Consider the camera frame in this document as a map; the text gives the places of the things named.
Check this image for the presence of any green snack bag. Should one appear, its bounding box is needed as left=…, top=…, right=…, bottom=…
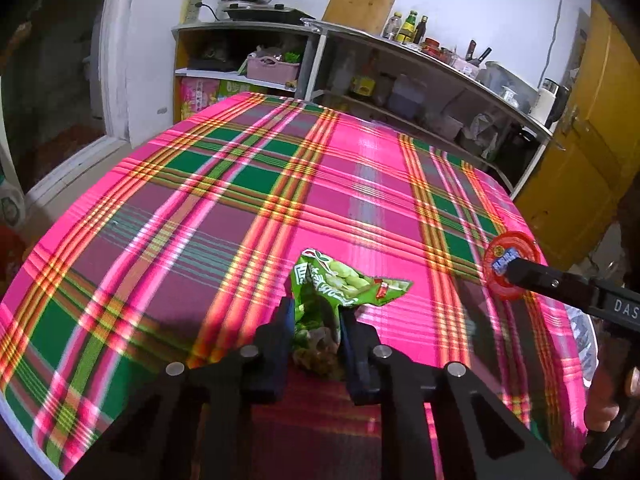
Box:
left=290, top=248, right=413, bottom=380

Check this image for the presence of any red round plastic lid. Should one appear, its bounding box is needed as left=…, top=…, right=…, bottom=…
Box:
left=482, top=231, right=540, bottom=300

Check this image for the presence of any metal kitchen shelf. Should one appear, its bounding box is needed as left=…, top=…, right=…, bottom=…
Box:
left=298, top=18, right=562, bottom=197

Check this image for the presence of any person's right hand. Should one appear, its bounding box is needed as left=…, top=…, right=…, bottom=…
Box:
left=584, top=360, right=639, bottom=451

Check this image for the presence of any yellow wooden door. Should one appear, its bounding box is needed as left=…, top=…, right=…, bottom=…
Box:
left=515, top=1, right=639, bottom=270

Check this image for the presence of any pink plaid tablecloth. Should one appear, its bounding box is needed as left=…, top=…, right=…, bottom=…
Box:
left=1, top=93, right=585, bottom=478

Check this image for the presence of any white electric kettle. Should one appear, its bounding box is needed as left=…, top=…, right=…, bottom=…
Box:
left=529, top=78, right=570, bottom=129

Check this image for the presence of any clear plastic container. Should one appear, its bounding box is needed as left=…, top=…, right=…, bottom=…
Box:
left=477, top=61, right=537, bottom=114

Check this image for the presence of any pink plastic basket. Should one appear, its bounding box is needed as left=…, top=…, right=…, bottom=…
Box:
left=246, top=55, right=300, bottom=84

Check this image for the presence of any red lidded jar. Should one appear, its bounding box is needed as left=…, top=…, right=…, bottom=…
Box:
left=421, top=38, right=440, bottom=58

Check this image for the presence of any wooden side shelf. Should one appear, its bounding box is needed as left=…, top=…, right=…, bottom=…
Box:
left=172, top=21, right=320, bottom=122

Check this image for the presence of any dark sauce bottle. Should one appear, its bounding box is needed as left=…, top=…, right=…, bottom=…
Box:
left=412, top=15, right=428, bottom=46

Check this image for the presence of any green glass bottle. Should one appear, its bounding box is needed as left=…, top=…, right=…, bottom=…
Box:
left=396, top=10, right=416, bottom=44

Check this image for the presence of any clear plastic bottle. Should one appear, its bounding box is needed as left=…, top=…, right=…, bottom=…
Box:
left=382, top=12, right=402, bottom=40

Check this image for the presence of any black induction cooker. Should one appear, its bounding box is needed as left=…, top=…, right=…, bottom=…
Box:
left=222, top=2, right=314, bottom=25

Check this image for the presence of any wooden cutting board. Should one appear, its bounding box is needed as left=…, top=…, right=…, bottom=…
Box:
left=322, top=0, right=396, bottom=35

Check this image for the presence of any power strip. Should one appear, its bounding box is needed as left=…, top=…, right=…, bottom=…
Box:
left=179, top=0, right=203, bottom=24

